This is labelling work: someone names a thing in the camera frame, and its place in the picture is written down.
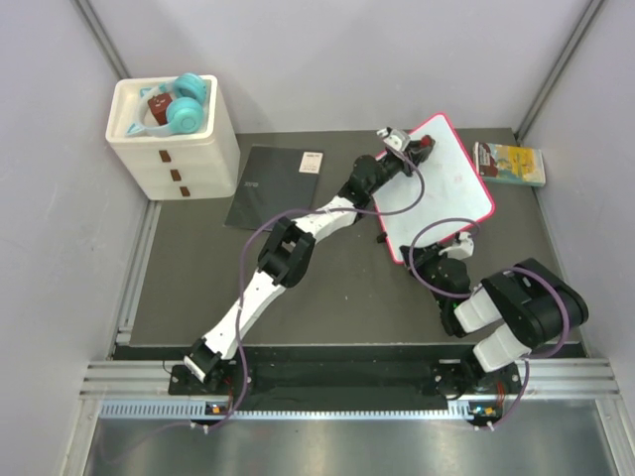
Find black notebook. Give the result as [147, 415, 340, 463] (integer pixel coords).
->
[225, 145, 323, 230]

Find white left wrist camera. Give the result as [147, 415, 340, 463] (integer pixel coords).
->
[376, 127, 411, 154]

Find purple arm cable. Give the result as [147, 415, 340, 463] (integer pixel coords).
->
[190, 129, 426, 430]
[407, 217, 572, 430]

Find pink framed whiteboard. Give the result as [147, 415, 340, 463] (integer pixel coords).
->
[374, 112, 495, 265]

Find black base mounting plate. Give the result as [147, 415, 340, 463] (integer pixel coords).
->
[168, 344, 521, 411]

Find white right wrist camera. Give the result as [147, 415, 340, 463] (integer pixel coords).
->
[439, 231, 474, 261]

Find white drawer unit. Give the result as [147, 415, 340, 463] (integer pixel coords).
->
[105, 74, 240, 201]

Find yellow green book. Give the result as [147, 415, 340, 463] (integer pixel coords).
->
[472, 142, 547, 187]

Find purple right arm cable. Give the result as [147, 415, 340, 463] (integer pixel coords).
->
[407, 217, 572, 430]

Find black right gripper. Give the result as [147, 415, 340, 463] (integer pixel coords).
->
[401, 243, 450, 309]

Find teal cat ear headphones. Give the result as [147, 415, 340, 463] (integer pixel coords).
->
[126, 72, 207, 138]

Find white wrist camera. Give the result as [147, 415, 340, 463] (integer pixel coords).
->
[439, 231, 474, 261]
[376, 127, 411, 154]

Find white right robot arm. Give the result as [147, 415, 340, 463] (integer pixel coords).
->
[400, 244, 589, 393]

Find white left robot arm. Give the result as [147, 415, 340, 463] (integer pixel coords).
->
[184, 128, 436, 394]

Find brown cube toy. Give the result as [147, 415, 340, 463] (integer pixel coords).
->
[147, 92, 173, 126]

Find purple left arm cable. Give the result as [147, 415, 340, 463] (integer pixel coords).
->
[190, 129, 426, 430]

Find grey slotted cable duct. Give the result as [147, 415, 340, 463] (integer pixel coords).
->
[99, 400, 498, 421]

